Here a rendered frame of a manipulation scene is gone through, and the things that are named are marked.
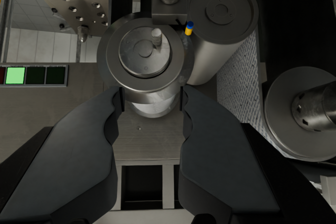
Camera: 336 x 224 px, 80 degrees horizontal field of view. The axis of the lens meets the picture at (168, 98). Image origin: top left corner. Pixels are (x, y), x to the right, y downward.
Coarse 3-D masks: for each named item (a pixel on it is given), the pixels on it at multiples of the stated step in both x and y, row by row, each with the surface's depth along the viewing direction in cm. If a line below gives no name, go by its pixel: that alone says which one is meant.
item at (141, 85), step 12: (132, 24) 30; (144, 24) 30; (156, 24) 30; (120, 36) 30; (168, 36) 30; (108, 48) 30; (180, 48) 30; (108, 60) 29; (180, 60) 30; (120, 72) 29; (168, 72) 29; (132, 84) 29; (144, 84) 29; (156, 84) 29; (168, 84) 29
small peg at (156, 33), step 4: (156, 28) 26; (152, 32) 26; (156, 32) 26; (160, 32) 26; (152, 36) 26; (156, 36) 26; (160, 36) 26; (152, 40) 28; (156, 40) 27; (160, 40) 28; (156, 44) 28; (160, 44) 29
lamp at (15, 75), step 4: (8, 68) 62; (12, 68) 62; (16, 68) 62; (20, 68) 62; (8, 72) 62; (12, 72) 62; (16, 72) 62; (20, 72) 62; (8, 76) 61; (12, 76) 61; (16, 76) 61; (20, 76) 62; (8, 80) 61; (12, 80) 61; (16, 80) 61; (20, 80) 61
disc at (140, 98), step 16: (128, 16) 32; (144, 16) 32; (112, 32) 31; (192, 48) 31; (192, 64) 30; (112, 80) 30; (176, 80) 30; (128, 96) 29; (144, 96) 29; (160, 96) 29
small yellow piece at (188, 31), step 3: (177, 21) 29; (189, 21) 26; (180, 24) 28; (189, 24) 25; (192, 24) 25; (183, 27) 28; (186, 27) 26; (189, 27) 26; (192, 27) 26; (183, 30) 28; (186, 30) 27; (189, 30) 26; (186, 33) 27; (189, 33) 27
